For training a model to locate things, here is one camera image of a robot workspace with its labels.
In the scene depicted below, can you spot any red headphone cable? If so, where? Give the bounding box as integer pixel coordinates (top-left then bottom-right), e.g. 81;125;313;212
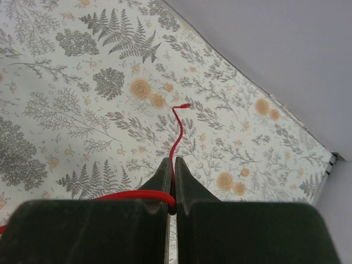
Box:
0;102;192;234

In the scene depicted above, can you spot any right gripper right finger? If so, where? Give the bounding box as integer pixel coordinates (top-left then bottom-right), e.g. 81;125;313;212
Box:
175;157;340;264

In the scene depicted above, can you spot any aluminium frame rail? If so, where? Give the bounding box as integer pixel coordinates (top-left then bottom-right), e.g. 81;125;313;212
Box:
325;152;340;177

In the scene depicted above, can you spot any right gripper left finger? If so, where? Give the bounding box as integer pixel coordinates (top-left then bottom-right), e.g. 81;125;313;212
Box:
1;158;172;263

